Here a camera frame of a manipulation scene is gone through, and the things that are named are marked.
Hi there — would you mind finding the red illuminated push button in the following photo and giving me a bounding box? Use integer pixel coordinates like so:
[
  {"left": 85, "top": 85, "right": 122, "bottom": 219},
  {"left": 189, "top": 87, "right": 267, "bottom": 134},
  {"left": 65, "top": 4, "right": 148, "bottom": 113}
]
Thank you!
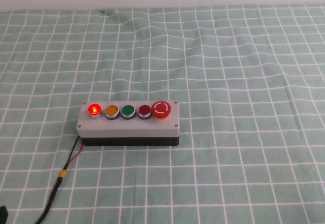
[{"left": 87, "top": 103, "right": 103, "bottom": 120}]

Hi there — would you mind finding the red emergency stop mushroom button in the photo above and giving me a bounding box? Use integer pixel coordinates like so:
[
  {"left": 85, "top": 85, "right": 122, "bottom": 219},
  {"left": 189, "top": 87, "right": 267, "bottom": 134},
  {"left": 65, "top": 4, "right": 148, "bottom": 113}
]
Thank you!
[{"left": 151, "top": 100, "right": 172, "bottom": 120}]

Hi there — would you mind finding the dark red push button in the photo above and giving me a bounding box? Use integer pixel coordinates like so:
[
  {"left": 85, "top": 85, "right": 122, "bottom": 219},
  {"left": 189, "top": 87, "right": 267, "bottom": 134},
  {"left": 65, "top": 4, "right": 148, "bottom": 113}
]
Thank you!
[{"left": 137, "top": 105, "right": 152, "bottom": 120}]

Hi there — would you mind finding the green push button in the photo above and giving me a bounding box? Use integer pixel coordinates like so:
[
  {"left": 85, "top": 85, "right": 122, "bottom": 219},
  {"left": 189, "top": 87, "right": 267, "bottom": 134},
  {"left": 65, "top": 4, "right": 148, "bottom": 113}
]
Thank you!
[{"left": 120, "top": 105, "right": 136, "bottom": 120}]

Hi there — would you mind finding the grey black button control box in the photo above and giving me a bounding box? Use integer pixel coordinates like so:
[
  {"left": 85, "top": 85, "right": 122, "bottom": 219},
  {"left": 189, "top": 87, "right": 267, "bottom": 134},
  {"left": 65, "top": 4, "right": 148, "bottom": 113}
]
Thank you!
[{"left": 76, "top": 100, "right": 181, "bottom": 147}]

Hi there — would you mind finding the yellow push button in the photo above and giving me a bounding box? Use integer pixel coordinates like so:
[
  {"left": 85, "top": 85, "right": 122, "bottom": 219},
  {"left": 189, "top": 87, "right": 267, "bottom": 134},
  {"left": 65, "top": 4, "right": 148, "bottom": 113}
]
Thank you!
[{"left": 105, "top": 105, "right": 120, "bottom": 120}]

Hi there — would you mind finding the green white checked tablecloth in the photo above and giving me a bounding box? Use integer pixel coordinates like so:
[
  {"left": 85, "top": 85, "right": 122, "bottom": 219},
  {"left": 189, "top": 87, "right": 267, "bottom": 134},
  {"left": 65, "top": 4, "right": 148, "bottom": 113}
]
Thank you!
[{"left": 0, "top": 4, "right": 325, "bottom": 224}]

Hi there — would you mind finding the black object at table edge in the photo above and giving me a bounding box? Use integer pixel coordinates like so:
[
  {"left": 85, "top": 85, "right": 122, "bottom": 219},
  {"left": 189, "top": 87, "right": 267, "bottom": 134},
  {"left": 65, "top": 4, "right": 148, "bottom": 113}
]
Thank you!
[{"left": 0, "top": 205, "right": 10, "bottom": 224}]

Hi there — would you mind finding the thin red wire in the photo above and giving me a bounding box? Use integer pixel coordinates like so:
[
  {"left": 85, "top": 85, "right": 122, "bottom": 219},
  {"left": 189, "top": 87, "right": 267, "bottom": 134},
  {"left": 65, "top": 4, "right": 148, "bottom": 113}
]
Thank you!
[{"left": 66, "top": 142, "right": 83, "bottom": 166}]

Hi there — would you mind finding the thin black wire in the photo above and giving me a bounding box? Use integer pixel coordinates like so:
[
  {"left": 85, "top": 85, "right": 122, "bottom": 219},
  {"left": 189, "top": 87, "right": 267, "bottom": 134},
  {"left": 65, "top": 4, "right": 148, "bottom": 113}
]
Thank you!
[{"left": 63, "top": 135, "right": 80, "bottom": 171}]

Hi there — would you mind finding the thick black sleeved cable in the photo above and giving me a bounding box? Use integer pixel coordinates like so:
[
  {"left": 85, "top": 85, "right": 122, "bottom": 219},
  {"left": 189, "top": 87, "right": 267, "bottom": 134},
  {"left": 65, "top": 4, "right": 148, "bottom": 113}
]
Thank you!
[{"left": 33, "top": 178, "right": 63, "bottom": 224}]

